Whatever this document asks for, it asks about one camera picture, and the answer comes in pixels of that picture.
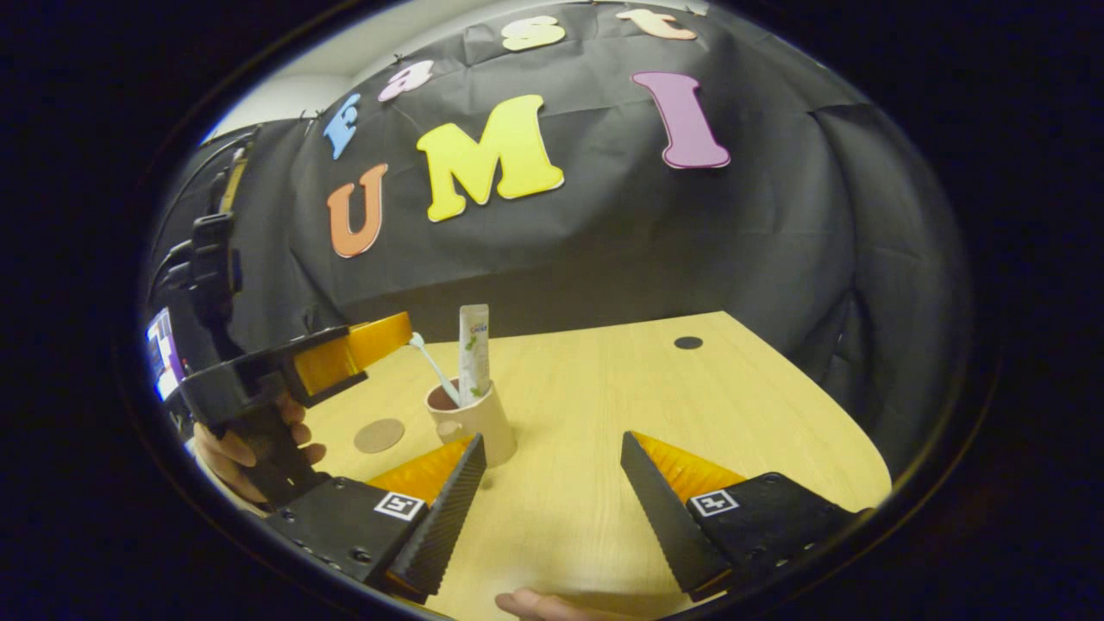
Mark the wooden desktop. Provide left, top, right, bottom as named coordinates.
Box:
left=293, top=312, right=894, bottom=621

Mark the beige cup with brown inside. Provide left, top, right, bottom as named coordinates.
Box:
left=424, top=379, right=518, bottom=468

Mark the pale green toothbrush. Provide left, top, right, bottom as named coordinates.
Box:
left=408, top=333, right=463, bottom=408

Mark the lit screen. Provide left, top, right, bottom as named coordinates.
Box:
left=145, top=308, right=187, bottom=403

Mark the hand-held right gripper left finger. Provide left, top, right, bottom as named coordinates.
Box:
left=263, top=434, right=488, bottom=605

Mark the black backdrop cloth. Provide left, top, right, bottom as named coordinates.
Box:
left=148, top=0, right=977, bottom=484

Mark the white toothpaste tube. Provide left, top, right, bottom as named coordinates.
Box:
left=458, top=304, right=492, bottom=406

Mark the round brown coaster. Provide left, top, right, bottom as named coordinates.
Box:
left=354, top=418, right=406, bottom=455

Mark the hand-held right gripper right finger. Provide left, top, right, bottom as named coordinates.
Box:
left=620, top=431, right=863, bottom=602

